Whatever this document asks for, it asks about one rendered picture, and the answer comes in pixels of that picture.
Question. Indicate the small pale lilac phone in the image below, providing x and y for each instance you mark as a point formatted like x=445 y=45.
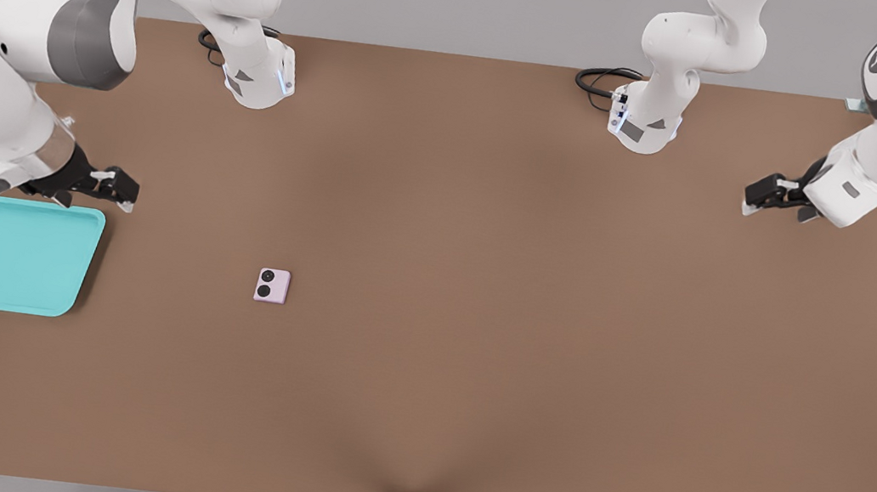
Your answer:
x=272 y=286

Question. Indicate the silver frame post foot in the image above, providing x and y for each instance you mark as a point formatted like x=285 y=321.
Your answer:
x=68 y=120
x=856 y=105

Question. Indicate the pale blue-green tray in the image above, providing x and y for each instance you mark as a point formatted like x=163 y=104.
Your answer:
x=14 y=256

